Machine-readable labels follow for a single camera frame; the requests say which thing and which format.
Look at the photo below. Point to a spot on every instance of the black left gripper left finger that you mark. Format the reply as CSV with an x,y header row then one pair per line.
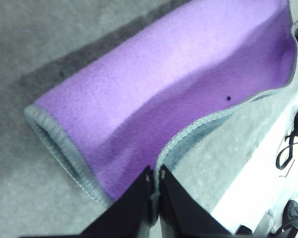
x,y
124,218

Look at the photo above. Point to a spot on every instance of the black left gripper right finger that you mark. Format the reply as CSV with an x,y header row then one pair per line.
x,y
181,218

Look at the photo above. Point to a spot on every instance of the purple towel with grey hem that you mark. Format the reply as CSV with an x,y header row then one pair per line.
x,y
164,74

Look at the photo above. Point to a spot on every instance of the black rounded device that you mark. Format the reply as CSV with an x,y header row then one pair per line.
x,y
293,210

